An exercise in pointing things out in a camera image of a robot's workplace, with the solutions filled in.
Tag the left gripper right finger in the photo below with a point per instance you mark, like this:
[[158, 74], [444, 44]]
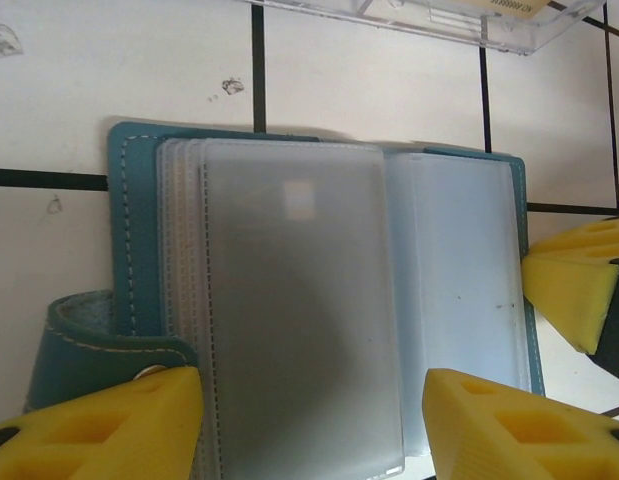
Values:
[[514, 440]]

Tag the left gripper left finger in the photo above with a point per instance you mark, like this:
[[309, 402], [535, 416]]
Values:
[[89, 440]]

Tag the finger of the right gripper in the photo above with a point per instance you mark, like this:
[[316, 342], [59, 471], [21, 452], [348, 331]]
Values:
[[569, 290]]

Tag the clear acrylic card tray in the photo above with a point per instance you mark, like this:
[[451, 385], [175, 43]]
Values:
[[514, 35]]

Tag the gold credit card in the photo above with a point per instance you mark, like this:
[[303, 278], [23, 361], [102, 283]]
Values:
[[509, 7]]

